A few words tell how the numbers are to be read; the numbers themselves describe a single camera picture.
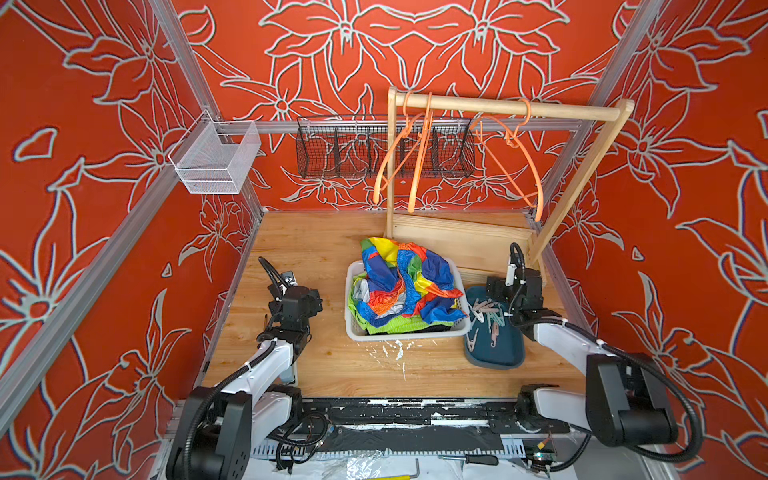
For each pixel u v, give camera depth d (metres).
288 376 0.75
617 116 0.63
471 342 0.84
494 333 0.85
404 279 0.82
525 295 0.68
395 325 0.80
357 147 1.00
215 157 0.93
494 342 0.85
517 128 0.69
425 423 0.73
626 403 0.41
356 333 0.81
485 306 0.90
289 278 0.75
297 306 0.65
